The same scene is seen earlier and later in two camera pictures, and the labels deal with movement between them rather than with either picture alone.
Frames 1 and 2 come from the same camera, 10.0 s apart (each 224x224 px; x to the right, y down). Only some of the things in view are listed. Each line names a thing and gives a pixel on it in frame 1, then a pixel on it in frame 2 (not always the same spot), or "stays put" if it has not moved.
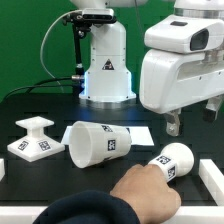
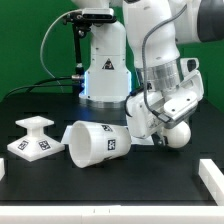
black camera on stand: [81, 24] stays put
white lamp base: [35, 145] stays put
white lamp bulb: [176, 160] → [178, 135]
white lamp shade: [91, 144] stays put
